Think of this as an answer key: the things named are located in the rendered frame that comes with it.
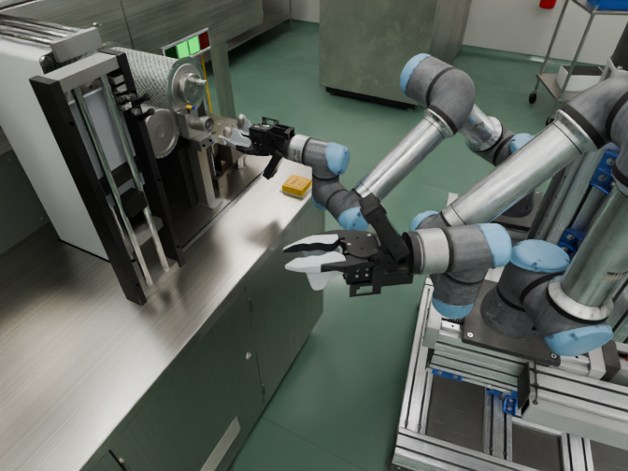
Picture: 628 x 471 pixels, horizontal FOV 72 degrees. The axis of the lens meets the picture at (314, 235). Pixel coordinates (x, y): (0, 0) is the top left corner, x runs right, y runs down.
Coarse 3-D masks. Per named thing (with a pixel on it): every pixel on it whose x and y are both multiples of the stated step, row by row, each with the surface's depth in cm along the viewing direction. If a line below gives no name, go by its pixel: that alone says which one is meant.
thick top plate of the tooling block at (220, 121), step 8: (216, 120) 146; (224, 120) 146; (232, 120) 146; (216, 128) 141; (232, 128) 141; (216, 136) 137; (224, 152) 135; (232, 152) 134; (240, 152) 138; (224, 160) 137; (232, 160) 136
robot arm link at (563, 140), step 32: (576, 96) 73; (608, 96) 67; (544, 128) 76; (576, 128) 71; (512, 160) 77; (544, 160) 74; (480, 192) 80; (512, 192) 77; (416, 224) 88; (448, 224) 83
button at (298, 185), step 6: (288, 180) 137; (294, 180) 137; (300, 180) 137; (306, 180) 137; (282, 186) 136; (288, 186) 135; (294, 186) 135; (300, 186) 135; (306, 186) 136; (288, 192) 136; (294, 192) 135; (300, 192) 134
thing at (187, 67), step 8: (184, 64) 109; (192, 64) 111; (176, 72) 107; (184, 72) 109; (192, 72) 112; (176, 80) 108; (176, 88) 108; (176, 96) 109; (184, 104) 113; (192, 104) 115
